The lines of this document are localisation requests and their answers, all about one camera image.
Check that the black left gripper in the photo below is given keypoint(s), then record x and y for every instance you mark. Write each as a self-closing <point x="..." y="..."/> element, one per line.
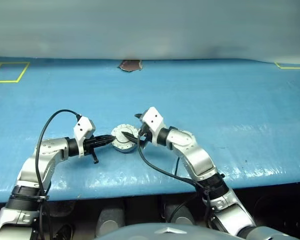
<point x="92" y="143"/>

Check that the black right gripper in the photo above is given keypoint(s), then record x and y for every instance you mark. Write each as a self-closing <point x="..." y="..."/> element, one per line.
<point x="144" y="136"/>

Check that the silver motor lid circuit board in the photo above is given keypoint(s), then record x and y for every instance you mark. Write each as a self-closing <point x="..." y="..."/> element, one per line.
<point x="119" y="130"/>

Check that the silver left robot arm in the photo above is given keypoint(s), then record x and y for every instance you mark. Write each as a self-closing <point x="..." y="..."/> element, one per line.
<point x="37" y="162"/>

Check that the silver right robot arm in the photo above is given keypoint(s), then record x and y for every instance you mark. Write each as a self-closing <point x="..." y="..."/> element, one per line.
<point x="197" y="155"/>

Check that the brown torn patch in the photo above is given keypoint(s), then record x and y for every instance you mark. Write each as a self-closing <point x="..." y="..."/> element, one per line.
<point x="130" y="65"/>

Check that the grey rounded cylinder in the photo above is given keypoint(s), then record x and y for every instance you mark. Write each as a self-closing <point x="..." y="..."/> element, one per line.
<point x="180" y="213"/>
<point x="111" y="217"/>

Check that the grey robot torso cover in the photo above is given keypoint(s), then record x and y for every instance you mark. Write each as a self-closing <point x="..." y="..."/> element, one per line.
<point x="140" y="232"/>

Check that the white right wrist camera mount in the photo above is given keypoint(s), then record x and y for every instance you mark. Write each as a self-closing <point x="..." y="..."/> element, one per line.
<point x="153" y="120"/>

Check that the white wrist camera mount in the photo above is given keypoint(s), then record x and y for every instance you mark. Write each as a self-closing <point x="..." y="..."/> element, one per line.
<point x="82" y="128"/>
<point x="153" y="120"/>

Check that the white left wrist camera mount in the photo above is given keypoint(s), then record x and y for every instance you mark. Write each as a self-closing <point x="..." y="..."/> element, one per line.
<point x="82" y="128"/>

